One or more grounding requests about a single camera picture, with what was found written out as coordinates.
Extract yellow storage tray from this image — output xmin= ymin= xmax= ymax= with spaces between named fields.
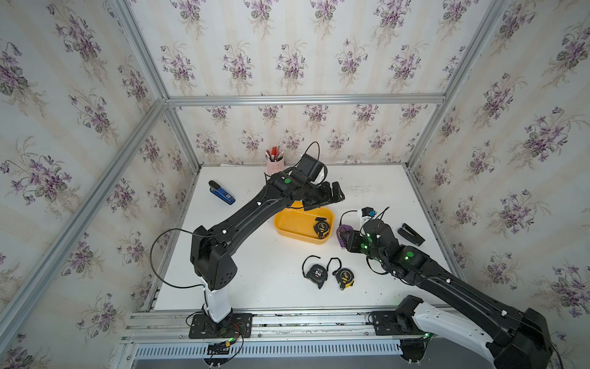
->
xmin=273 ymin=208 xmax=335 ymax=244

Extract blue black stapler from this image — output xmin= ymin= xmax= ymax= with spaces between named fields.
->
xmin=208 ymin=180 xmax=235 ymax=205

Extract black yellow tape measure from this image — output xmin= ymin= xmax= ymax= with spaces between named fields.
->
xmin=313 ymin=217 xmax=331 ymax=239
xmin=327 ymin=258 xmax=355 ymax=291

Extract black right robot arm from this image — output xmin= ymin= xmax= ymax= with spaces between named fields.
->
xmin=337 ymin=219 xmax=556 ymax=368

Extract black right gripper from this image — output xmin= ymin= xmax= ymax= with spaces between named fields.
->
xmin=336 ymin=228 xmax=387 ymax=267

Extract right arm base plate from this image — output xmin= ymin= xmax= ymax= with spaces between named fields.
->
xmin=367 ymin=311 xmax=427 ymax=337

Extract aluminium mounting rail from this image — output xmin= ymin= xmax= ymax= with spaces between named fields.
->
xmin=111 ymin=307 xmax=435 ymax=368

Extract pink pen holder cup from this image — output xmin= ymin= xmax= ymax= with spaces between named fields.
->
xmin=266 ymin=158 xmax=285 ymax=175

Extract red pens in cup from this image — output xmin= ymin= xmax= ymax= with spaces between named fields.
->
xmin=265 ymin=145 xmax=284 ymax=162

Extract small circuit board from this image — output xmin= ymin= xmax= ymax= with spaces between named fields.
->
xmin=207 ymin=342 xmax=231 ymax=356

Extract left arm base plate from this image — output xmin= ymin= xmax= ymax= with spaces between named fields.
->
xmin=185 ymin=311 xmax=254 ymax=339

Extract purple tape measure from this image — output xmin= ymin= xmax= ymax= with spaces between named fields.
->
xmin=336 ymin=210 xmax=357 ymax=249

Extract black grey tape measure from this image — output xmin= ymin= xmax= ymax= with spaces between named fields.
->
xmin=302 ymin=255 xmax=328 ymax=289

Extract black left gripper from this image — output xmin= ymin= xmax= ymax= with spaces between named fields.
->
xmin=301 ymin=179 xmax=347 ymax=212

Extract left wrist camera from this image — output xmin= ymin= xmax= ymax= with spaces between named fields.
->
xmin=290 ymin=154 xmax=327 ymax=184

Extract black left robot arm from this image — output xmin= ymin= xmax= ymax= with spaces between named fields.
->
xmin=190 ymin=168 xmax=345 ymax=324

